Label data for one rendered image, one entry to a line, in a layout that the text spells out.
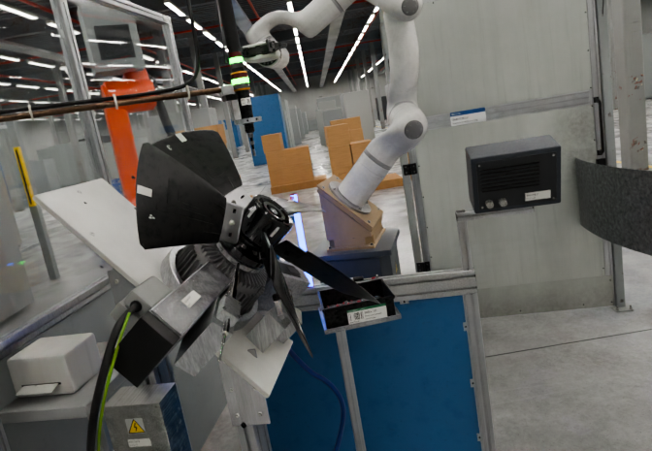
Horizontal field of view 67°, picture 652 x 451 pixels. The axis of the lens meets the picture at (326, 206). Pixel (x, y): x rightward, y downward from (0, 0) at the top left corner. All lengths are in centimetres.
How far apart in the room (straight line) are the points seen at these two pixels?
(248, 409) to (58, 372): 48
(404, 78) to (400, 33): 14
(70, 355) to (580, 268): 279
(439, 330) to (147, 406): 96
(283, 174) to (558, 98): 793
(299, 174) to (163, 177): 948
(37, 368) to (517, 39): 272
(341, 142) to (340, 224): 695
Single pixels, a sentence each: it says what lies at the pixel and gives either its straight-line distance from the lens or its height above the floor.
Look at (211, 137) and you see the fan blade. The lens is 141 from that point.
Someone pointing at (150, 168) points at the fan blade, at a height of 138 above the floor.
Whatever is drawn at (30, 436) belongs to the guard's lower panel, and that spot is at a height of 72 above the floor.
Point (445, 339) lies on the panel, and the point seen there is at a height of 62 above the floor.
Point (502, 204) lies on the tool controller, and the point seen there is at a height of 107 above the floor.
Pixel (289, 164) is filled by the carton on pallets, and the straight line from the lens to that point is 1048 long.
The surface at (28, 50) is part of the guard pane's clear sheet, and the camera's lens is 186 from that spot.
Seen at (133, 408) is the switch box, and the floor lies 83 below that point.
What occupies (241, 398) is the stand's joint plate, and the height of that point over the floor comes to 79.
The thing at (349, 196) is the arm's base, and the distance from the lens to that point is 184.
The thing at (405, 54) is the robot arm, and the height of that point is 158.
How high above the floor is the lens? 143
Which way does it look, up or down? 10 degrees down
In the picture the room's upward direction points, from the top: 10 degrees counter-clockwise
